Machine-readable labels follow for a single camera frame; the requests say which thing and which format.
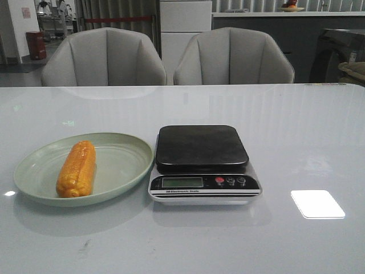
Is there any red bin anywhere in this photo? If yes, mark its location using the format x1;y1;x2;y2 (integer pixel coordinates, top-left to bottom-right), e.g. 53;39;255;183
26;31;47;60

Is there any grey chair right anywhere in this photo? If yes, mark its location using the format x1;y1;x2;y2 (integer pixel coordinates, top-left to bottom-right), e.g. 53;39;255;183
173;27;295;86

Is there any dark appliance at right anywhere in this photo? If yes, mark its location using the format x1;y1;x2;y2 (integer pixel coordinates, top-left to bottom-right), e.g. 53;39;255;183
309;29;364;83

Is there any grey chair left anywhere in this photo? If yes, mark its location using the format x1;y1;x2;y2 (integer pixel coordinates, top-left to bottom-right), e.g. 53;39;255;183
40;27;167;87

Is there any fruit bowl on counter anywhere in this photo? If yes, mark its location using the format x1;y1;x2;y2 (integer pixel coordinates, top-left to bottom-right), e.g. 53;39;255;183
279;0;305;12

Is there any beige cushion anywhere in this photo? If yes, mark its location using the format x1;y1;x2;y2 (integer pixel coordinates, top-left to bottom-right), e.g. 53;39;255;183
338;62;365;87

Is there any grey counter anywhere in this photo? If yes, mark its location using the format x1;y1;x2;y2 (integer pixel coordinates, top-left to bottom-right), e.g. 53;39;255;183
213;11;364;83

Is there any light green plate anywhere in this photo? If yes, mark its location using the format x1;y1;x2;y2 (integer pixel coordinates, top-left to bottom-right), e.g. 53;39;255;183
14;132;153;207

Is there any white cabinet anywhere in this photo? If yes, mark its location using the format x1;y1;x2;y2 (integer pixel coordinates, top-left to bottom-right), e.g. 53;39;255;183
160;1;212;85

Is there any grey chair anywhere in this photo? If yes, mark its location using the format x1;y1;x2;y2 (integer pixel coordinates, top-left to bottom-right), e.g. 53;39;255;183
173;27;295;86
40;27;167;87

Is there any orange corn cob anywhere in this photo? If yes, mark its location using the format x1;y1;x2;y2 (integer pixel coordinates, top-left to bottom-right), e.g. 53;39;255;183
56;140;96;198

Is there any black silver kitchen scale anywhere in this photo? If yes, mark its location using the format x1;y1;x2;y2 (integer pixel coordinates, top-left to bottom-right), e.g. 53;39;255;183
148;125;262;206

